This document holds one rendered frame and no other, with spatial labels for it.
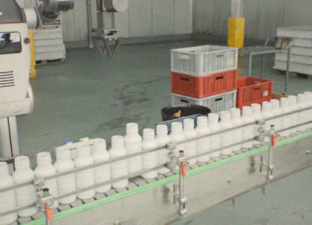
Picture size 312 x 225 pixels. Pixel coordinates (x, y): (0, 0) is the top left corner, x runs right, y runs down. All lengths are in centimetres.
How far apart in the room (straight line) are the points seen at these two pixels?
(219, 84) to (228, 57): 30
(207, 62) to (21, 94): 241
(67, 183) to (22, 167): 14
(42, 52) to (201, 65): 748
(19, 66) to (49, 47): 918
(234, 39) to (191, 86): 773
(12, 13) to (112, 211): 91
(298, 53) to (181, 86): 504
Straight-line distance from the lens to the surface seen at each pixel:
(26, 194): 114
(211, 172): 147
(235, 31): 1145
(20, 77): 167
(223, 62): 398
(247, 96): 446
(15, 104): 169
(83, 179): 119
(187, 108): 368
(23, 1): 900
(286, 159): 180
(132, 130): 124
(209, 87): 386
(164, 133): 132
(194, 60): 374
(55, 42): 1089
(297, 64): 869
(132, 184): 130
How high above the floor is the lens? 158
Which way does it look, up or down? 15 degrees down
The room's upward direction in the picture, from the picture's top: 1 degrees counter-clockwise
